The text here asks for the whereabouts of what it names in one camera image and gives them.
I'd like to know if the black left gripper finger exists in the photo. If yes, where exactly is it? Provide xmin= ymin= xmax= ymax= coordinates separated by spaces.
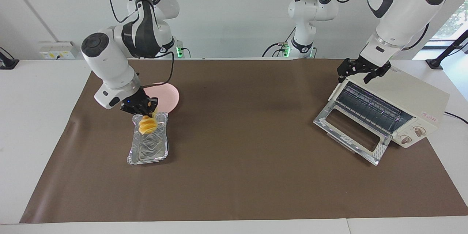
xmin=337 ymin=58 xmax=357 ymax=83
xmin=364 ymin=64 xmax=392 ymax=84

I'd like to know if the striped yellow bread loaf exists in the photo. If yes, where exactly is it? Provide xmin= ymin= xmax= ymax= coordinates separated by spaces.
xmin=138 ymin=109 xmax=158 ymax=135

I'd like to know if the aluminium foil tray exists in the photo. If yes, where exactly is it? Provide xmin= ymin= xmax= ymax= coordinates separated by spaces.
xmin=127 ymin=112 xmax=169 ymax=165

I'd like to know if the cream toaster oven body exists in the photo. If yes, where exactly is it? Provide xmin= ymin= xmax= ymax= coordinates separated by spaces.
xmin=329 ymin=67 xmax=450 ymax=148

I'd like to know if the glass oven door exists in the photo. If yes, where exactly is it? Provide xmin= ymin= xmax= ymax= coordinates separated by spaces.
xmin=313 ymin=99 xmax=392 ymax=166

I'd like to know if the pink round plate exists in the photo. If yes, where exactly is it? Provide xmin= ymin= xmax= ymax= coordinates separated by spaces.
xmin=143 ymin=82 xmax=180 ymax=112

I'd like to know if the window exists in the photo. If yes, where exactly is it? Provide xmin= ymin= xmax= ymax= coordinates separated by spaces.
xmin=431 ymin=0 xmax=468 ymax=41

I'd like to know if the brown table mat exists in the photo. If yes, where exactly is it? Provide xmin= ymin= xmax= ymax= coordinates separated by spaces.
xmin=19 ymin=58 xmax=468 ymax=223

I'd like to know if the black desk clamp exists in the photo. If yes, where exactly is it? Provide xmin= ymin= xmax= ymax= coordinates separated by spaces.
xmin=0 ymin=47 xmax=19 ymax=70

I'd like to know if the oven wire rack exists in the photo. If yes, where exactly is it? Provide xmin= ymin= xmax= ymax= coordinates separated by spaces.
xmin=336 ymin=82 xmax=401 ymax=133

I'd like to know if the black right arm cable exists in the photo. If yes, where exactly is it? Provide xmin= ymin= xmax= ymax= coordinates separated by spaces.
xmin=107 ymin=0 xmax=174 ymax=85

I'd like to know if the black left base cable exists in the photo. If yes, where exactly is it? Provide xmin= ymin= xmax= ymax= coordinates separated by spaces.
xmin=262 ymin=27 xmax=295 ymax=58

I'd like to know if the black oven power cord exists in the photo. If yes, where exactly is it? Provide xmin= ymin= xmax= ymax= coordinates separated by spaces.
xmin=444 ymin=111 xmax=468 ymax=125

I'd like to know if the white wall power socket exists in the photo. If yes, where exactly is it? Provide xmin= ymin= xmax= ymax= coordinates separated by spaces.
xmin=39 ymin=41 xmax=78 ymax=60

